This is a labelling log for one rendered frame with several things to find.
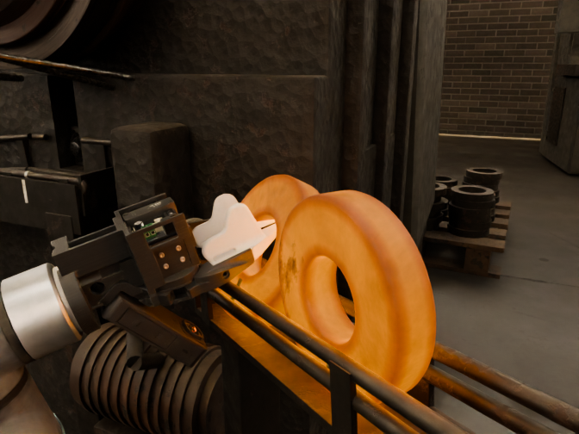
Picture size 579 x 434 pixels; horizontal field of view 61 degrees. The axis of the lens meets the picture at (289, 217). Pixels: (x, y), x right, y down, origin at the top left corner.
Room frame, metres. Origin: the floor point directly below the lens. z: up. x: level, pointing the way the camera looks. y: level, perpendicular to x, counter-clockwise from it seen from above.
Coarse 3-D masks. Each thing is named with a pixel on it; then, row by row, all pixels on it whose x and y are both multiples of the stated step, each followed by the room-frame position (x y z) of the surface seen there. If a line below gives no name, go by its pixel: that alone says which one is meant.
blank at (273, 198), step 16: (272, 176) 0.51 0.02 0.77; (288, 176) 0.49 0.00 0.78; (256, 192) 0.52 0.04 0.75; (272, 192) 0.49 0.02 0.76; (288, 192) 0.47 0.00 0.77; (304, 192) 0.45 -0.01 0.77; (256, 208) 0.50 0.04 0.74; (272, 208) 0.48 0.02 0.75; (288, 208) 0.45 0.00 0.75; (272, 256) 0.43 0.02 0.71; (256, 272) 0.48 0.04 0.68; (272, 272) 0.42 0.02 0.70; (256, 288) 0.43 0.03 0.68; (272, 288) 0.41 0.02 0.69; (240, 304) 0.44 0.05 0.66; (272, 304) 0.40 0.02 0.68
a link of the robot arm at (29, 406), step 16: (16, 384) 0.37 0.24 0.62; (32, 384) 0.37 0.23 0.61; (0, 400) 0.34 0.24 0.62; (16, 400) 0.35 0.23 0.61; (32, 400) 0.36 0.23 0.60; (0, 416) 0.34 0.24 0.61; (16, 416) 0.34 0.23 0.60; (32, 416) 0.35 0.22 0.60; (48, 416) 0.37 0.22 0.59; (0, 432) 0.32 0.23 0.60; (16, 432) 0.32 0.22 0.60; (32, 432) 0.33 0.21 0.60; (48, 432) 0.34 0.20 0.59; (64, 432) 0.38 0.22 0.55
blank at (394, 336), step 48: (336, 192) 0.34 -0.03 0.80; (288, 240) 0.37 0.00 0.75; (336, 240) 0.31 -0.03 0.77; (384, 240) 0.29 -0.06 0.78; (288, 288) 0.37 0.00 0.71; (336, 288) 0.37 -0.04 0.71; (384, 288) 0.27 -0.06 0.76; (336, 336) 0.33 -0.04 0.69; (384, 336) 0.27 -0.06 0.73; (432, 336) 0.27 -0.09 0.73
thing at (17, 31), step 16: (0, 0) 0.75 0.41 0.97; (16, 0) 0.74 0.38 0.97; (32, 0) 0.74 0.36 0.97; (48, 0) 0.74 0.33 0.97; (64, 0) 0.74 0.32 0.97; (0, 16) 0.76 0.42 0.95; (16, 16) 0.76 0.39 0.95; (32, 16) 0.75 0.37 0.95; (48, 16) 0.75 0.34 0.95; (0, 32) 0.78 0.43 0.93; (16, 32) 0.77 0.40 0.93; (32, 32) 0.76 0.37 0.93
